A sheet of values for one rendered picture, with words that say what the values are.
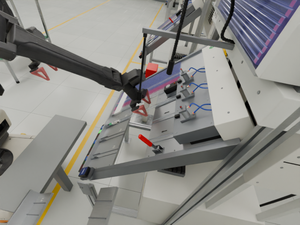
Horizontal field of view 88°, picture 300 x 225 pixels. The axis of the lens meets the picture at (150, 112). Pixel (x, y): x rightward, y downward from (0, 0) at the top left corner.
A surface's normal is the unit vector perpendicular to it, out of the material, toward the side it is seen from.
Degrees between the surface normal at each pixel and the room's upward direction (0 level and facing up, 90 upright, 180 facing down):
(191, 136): 90
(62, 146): 0
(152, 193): 0
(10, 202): 0
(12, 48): 46
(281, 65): 90
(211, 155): 90
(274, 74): 90
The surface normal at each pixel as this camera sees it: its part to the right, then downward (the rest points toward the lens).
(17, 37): 0.79, -0.37
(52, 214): 0.12, -0.69
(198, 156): -0.17, 0.69
